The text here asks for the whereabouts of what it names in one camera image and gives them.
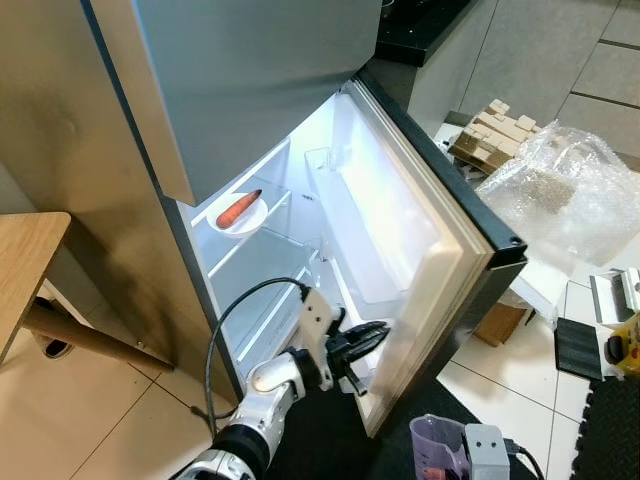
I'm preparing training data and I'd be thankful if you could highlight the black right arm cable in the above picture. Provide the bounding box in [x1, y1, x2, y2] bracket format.
[505, 445, 546, 480]

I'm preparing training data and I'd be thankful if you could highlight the white flat board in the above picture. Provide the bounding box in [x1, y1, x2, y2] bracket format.
[508, 262, 576, 323]

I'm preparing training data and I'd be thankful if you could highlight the orange carrot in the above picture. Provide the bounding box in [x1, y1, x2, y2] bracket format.
[215, 189, 263, 226]

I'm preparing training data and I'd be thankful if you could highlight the brown wooden table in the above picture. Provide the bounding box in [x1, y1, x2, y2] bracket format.
[0, 212, 169, 373]

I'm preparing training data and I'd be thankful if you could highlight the clear bubble wrap bag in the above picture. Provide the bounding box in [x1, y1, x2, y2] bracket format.
[475, 122, 640, 266]

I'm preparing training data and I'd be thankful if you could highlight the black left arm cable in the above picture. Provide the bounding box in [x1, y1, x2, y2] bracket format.
[203, 277, 311, 433]

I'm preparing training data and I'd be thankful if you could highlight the steel fridge cabinet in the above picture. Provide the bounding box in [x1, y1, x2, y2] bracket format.
[0, 0, 401, 401]

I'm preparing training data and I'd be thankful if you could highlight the black foam puzzle mat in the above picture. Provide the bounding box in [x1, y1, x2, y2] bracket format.
[570, 375, 640, 480]

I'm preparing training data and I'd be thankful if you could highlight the small black ribbed panel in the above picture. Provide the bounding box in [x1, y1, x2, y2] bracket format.
[553, 318, 606, 381]

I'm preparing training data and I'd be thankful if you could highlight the grey slotted device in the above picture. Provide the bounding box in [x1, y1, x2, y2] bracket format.
[590, 268, 640, 326]

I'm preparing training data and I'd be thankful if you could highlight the clear fridge door bin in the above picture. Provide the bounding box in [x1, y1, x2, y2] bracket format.
[305, 148, 421, 303]

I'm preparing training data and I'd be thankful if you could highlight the black countertop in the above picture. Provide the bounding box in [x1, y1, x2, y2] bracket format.
[375, 0, 476, 68]

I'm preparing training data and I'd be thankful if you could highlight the white ceramic bowl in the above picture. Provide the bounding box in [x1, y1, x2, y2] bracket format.
[207, 190, 269, 236]

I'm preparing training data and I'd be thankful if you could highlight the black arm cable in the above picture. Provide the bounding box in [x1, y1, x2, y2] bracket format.
[505, 445, 546, 480]
[203, 277, 311, 433]

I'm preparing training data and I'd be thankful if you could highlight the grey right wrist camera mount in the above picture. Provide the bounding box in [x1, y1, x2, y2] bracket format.
[465, 424, 511, 480]

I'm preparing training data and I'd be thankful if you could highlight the steel freezer door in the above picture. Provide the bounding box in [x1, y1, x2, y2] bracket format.
[88, 0, 384, 208]

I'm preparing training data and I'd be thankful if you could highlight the clear purple measuring cup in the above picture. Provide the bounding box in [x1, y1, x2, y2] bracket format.
[410, 415, 471, 480]

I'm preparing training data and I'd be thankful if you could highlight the steel fridge door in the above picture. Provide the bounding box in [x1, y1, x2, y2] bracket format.
[305, 70, 529, 438]

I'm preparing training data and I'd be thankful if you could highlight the brown cardboard box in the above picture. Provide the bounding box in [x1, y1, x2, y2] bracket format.
[475, 300, 528, 348]

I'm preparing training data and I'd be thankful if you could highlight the black floor mat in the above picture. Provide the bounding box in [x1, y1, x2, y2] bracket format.
[265, 370, 591, 480]

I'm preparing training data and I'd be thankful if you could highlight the glass fridge shelf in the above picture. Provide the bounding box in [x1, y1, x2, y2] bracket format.
[205, 235, 326, 341]
[185, 140, 301, 271]

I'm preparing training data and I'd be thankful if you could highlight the grey kitchen cabinet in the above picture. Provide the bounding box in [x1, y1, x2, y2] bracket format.
[405, 0, 640, 161]

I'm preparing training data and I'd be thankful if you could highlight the yellow blue device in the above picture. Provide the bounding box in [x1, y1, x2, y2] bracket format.
[605, 320, 640, 379]

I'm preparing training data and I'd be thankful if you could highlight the wooden block rack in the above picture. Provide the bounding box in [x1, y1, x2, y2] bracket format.
[448, 100, 541, 176]

